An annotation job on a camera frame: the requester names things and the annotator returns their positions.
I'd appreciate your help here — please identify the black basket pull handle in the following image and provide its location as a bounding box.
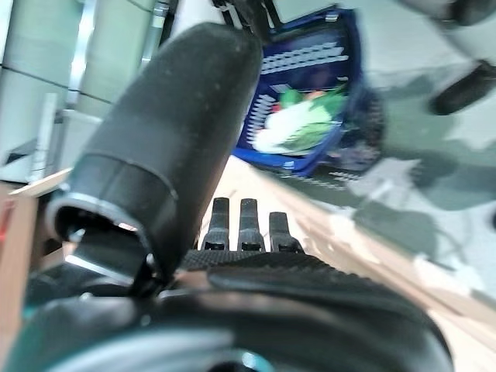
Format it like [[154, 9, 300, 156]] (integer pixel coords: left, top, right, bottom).
[[211, 0, 282, 38]]

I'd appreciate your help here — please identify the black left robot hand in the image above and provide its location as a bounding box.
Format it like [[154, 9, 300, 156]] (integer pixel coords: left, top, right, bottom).
[[0, 21, 454, 372]]

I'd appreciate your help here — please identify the napa cabbage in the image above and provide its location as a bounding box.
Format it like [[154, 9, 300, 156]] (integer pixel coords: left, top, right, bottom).
[[253, 98, 342, 154]]

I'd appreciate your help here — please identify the blue plastic shopping basket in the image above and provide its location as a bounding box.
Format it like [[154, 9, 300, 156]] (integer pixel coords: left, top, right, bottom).
[[232, 5, 384, 179]]

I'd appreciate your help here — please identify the green leaf lettuce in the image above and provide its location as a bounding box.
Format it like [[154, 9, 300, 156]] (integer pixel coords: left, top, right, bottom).
[[278, 88, 307, 108]]

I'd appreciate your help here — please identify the wide slatted wooden crate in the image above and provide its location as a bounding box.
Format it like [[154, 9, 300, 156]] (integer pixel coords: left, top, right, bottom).
[[0, 157, 496, 372]]

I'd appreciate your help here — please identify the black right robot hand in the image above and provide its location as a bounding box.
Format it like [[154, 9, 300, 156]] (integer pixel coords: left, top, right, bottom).
[[340, 87, 388, 171]]

